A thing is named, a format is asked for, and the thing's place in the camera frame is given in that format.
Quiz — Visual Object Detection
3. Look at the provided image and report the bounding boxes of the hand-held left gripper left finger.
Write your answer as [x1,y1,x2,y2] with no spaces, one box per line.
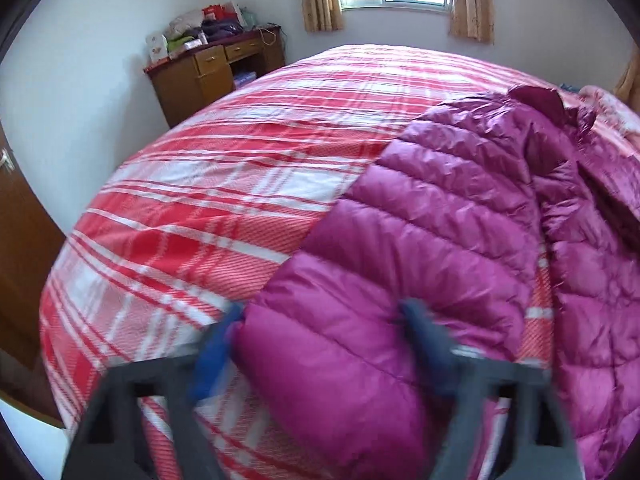
[61,304,247,480]

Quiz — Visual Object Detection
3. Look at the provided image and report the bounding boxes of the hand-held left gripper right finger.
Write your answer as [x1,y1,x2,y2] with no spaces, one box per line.
[396,297,587,480]

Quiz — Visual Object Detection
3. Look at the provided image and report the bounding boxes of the magenta puffer jacket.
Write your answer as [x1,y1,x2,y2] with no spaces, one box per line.
[232,84,640,480]

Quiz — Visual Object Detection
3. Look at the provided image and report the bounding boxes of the pile of clothes and bags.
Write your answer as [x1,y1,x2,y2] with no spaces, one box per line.
[167,4,259,54]

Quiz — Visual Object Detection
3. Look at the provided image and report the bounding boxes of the bed with red plaid sheet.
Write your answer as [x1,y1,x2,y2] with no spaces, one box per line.
[39,44,640,480]

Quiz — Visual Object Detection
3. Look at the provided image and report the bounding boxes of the brown wooden door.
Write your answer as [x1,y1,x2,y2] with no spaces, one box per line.
[0,125,67,428]

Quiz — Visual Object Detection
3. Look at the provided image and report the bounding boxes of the wooden desk with drawers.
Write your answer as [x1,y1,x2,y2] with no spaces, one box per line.
[143,27,286,128]

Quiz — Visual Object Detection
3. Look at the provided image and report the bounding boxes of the white printed box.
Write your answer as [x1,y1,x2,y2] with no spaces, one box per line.
[146,32,169,64]

